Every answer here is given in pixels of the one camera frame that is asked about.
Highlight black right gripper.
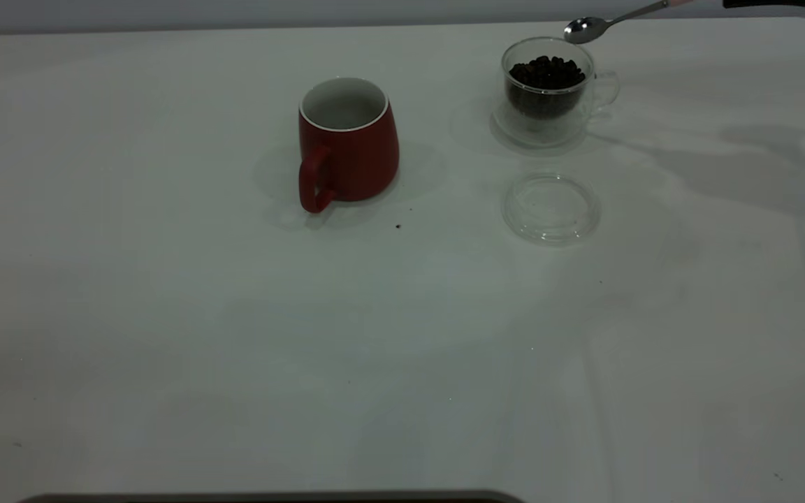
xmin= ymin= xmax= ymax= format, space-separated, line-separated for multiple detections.
xmin=723 ymin=0 xmax=805 ymax=10

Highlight metal spoon with pink handle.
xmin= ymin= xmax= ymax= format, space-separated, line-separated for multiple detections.
xmin=563 ymin=0 xmax=693 ymax=45

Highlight red ceramic mug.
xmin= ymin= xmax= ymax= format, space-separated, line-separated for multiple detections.
xmin=297 ymin=77 xmax=400 ymax=214

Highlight dark roasted coffee beans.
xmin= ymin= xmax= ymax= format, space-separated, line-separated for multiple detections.
xmin=505 ymin=56 xmax=586 ymax=119

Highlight clear glass saucer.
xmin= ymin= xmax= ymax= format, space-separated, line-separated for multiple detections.
xmin=501 ymin=173 xmax=601 ymax=245

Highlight clear glass handled cup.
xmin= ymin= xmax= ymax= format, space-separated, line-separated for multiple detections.
xmin=491 ymin=37 xmax=621 ymax=148

